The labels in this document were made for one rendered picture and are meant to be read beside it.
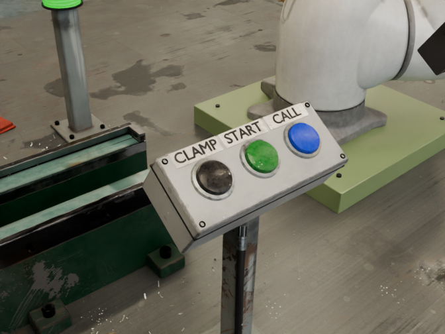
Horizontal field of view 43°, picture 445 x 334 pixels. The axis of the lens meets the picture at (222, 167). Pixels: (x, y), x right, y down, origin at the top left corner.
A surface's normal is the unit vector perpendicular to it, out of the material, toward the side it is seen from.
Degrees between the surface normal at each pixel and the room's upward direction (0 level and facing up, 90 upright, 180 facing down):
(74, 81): 90
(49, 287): 90
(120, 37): 0
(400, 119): 0
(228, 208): 32
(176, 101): 0
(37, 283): 90
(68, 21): 90
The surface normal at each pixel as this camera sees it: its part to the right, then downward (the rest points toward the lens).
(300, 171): 0.35, -0.46
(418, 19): 0.13, -0.05
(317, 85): -0.26, 0.57
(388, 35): 0.26, 0.40
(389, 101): 0.02, -0.83
